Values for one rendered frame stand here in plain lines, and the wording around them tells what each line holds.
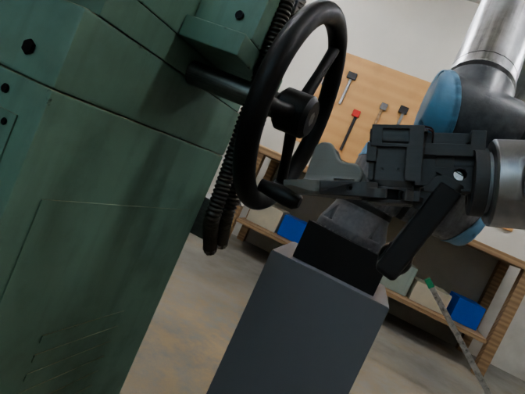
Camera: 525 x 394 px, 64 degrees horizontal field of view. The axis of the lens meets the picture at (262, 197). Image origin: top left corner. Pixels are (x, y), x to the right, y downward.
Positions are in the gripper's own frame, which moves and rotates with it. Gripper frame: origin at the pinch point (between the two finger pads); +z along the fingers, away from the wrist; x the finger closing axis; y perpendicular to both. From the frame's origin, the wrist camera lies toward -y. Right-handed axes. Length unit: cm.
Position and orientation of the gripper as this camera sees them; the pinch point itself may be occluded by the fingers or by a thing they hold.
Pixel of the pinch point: (294, 189)
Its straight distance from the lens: 50.0
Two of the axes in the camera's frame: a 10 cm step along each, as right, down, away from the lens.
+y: 0.9, -9.9, 0.4
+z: -9.5, -0.7, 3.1
